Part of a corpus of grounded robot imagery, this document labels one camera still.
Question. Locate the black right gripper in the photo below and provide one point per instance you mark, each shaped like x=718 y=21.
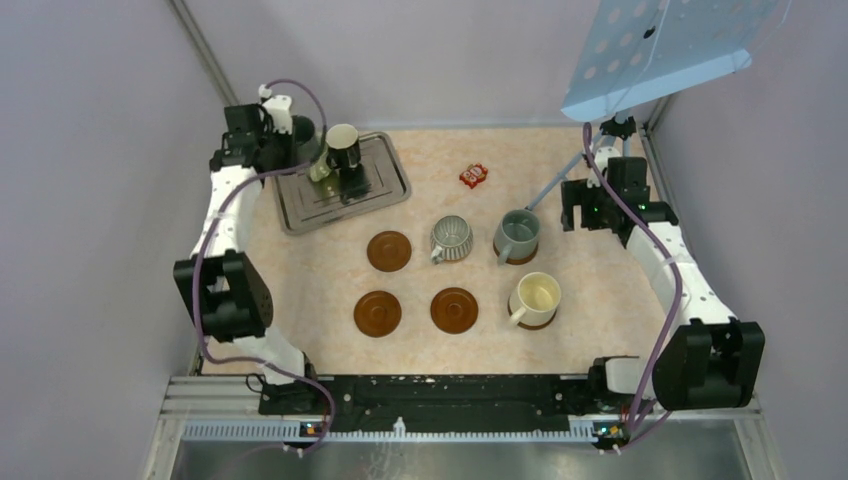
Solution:
x=575 y=193

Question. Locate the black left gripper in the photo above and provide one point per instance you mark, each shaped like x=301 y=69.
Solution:
x=289 y=141

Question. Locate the dark green mug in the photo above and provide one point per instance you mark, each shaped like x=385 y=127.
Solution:
x=304 y=132

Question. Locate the grey blue mug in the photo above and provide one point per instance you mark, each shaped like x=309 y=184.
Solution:
x=517 y=234

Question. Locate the brown wooden coaster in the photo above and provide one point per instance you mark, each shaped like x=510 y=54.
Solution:
x=528 y=318
x=511 y=261
x=454 y=310
x=389 y=251
x=377 y=314

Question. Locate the cream yellow mug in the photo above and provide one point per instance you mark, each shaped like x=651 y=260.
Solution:
x=537 y=290

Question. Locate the grey ribbed mug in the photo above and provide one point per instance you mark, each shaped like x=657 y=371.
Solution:
x=451 y=240

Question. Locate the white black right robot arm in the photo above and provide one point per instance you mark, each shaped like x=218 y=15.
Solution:
x=707 y=358

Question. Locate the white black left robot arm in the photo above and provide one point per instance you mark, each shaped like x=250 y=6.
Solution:
x=224 y=293

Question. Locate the light blue tripod stand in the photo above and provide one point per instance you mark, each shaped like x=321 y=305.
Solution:
x=620 y=127

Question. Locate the light green mug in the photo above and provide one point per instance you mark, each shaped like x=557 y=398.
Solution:
x=320 y=169

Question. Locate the black mug white inside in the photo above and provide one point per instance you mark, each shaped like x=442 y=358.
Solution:
x=343 y=147

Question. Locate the light blue perforated board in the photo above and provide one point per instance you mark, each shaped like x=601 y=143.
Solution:
x=640 y=51

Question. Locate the metal tray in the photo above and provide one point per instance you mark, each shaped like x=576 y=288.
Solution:
x=378 y=182

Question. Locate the red owl wooden toy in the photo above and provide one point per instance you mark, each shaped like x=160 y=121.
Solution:
x=473 y=175

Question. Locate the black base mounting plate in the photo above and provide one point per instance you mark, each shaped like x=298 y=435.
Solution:
x=524 y=403

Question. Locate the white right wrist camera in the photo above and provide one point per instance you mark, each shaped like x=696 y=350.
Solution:
x=602 y=157

